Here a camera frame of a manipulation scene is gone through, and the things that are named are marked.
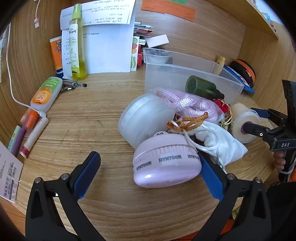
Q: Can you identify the dark garment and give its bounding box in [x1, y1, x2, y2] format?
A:
[266, 182, 296, 241]

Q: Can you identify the blue tissue packet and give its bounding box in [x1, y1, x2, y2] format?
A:
[220, 65, 255, 94]

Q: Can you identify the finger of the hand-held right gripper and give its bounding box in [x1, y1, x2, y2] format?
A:
[251, 107, 288, 127]
[243, 122, 281, 141]

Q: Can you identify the white charging cable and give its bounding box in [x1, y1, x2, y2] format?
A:
[6, 22, 48, 118]

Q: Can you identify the handwritten white paper sheet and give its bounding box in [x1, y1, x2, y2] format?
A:
[60, 0, 137, 31]

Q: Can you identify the wooden shelf board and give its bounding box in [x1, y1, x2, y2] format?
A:
[244, 0, 280, 40]

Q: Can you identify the white tape roll purple core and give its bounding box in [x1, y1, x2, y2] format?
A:
[231, 103, 261, 143]

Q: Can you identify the orange sunscreen tube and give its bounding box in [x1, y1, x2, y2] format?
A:
[49, 36, 65, 79]

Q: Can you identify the white tube red end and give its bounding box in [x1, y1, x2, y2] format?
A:
[19, 117, 49, 159]

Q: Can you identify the pink braided rope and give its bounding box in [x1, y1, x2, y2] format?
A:
[154, 87, 225, 124]

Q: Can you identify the white printed tag card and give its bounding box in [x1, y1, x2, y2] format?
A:
[0, 141, 24, 204]

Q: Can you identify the white drawstring pouch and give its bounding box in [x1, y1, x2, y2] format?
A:
[185, 120, 248, 172]

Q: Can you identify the small yellow tube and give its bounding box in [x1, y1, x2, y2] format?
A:
[216, 56, 226, 76]

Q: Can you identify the red charm gold tassel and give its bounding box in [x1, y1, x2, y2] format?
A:
[212, 98, 233, 130]

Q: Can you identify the white small box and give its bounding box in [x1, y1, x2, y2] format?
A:
[145, 34, 170, 49]

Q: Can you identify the person's right hand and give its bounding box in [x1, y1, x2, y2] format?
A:
[273, 151, 287, 172]

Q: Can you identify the frosted white round jar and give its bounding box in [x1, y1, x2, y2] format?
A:
[118, 93, 176, 149]

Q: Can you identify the stack of small sachets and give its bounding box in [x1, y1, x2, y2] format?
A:
[133, 22, 153, 45]

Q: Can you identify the orange paper note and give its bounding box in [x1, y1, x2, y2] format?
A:
[141, 0, 196, 23]

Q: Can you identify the large white paper sheet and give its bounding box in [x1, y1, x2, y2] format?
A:
[60, 23, 135, 75]

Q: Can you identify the white bottle orange green label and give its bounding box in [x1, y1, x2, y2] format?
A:
[30, 77, 63, 112]

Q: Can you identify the fruit sticker sheet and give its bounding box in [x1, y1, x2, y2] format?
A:
[130, 36, 142, 71]

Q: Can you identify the black orange zip case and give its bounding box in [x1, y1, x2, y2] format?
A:
[231, 59, 256, 88]

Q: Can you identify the yellow spray bottle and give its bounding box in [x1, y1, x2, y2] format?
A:
[69, 3, 88, 80]

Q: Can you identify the pastel green pen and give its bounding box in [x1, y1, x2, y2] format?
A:
[7, 125, 22, 152]

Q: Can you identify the wooden desktop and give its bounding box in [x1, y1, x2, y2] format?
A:
[0, 70, 281, 241]

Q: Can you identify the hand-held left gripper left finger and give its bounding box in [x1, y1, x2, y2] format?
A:
[25, 151, 104, 241]

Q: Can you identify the red flat packet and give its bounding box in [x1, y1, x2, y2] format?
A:
[137, 45, 145, 67]

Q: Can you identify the purple pen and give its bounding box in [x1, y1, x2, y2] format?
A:
[11, 125, 28, 157]

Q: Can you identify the pink charging cable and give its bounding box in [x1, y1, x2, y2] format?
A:
[34, 0, 41, 29]

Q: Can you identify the pink round handheld device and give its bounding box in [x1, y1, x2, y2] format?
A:
[133, 133, 202, 189]

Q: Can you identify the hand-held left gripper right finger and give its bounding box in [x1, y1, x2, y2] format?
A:
[198, 152, 272, 241]

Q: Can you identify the clear plastic storage box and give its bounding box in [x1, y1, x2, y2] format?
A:
[143, 47, 245, 105]

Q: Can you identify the dark green glass bottle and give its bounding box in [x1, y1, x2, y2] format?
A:
[185, 75, 225, 100]

